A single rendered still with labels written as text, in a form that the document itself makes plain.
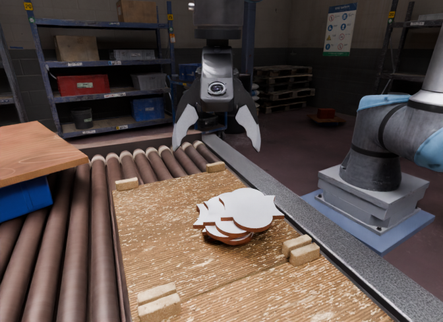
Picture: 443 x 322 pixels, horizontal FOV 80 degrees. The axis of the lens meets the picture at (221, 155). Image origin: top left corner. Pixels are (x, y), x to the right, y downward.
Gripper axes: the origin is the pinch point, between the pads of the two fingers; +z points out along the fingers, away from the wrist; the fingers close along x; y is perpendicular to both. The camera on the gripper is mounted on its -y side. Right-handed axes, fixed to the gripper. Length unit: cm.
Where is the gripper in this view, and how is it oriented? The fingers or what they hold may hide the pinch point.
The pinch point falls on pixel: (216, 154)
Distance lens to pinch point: 46.9
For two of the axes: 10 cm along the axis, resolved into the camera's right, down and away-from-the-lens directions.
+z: -0.2, 9.0, 4.3
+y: -0.2, -4.3, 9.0
